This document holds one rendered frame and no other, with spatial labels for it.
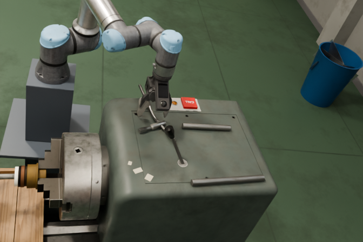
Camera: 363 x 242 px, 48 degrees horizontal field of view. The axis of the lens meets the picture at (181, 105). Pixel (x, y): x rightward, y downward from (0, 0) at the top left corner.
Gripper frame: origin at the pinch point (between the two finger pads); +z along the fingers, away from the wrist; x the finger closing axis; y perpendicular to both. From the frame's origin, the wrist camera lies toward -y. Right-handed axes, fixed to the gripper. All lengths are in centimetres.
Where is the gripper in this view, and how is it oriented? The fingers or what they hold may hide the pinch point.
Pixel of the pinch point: (152, 116)
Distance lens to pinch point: 156.3
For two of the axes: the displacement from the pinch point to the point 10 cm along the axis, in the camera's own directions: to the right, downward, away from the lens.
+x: -9.4, -0.4, -3.3
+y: -2.2, -6.8, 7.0
